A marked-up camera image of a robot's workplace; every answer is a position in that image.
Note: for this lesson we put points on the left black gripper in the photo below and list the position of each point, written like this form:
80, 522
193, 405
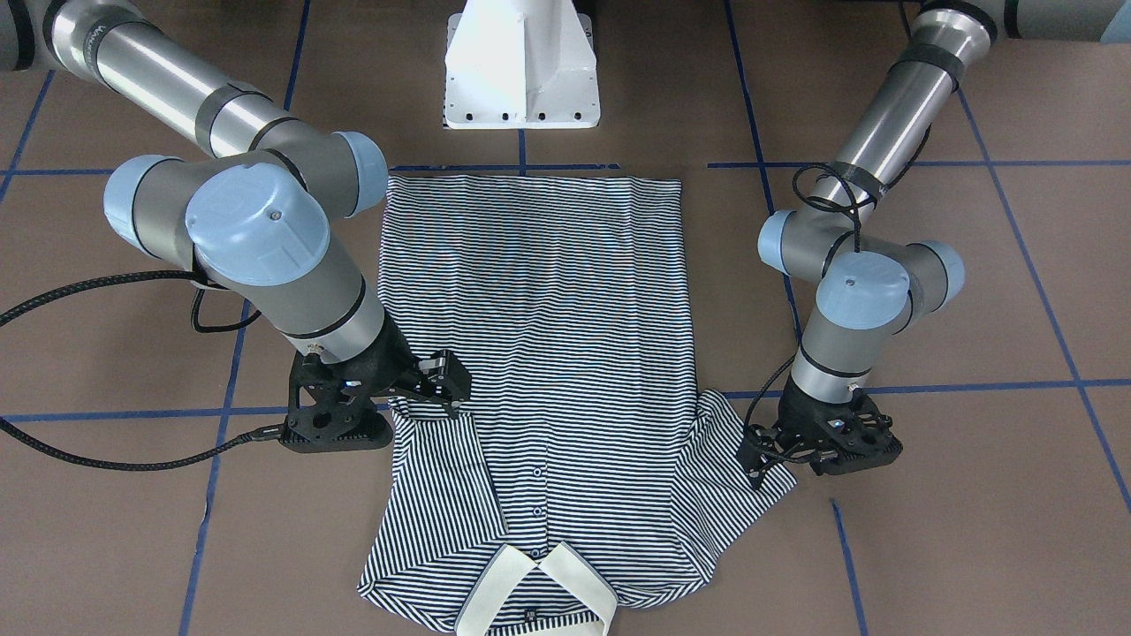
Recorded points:
798, 409

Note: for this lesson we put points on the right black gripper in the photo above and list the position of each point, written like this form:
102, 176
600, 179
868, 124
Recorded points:
386, 355

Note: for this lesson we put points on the navy white striped polo shirt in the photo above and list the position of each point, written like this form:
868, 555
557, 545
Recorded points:
587, 473

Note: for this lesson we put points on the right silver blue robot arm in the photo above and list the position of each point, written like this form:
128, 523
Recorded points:
253, 218

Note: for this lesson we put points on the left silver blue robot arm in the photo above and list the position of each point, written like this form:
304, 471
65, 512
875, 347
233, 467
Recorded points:
868, 290

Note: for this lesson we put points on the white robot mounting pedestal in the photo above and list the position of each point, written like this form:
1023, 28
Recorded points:
521, 65

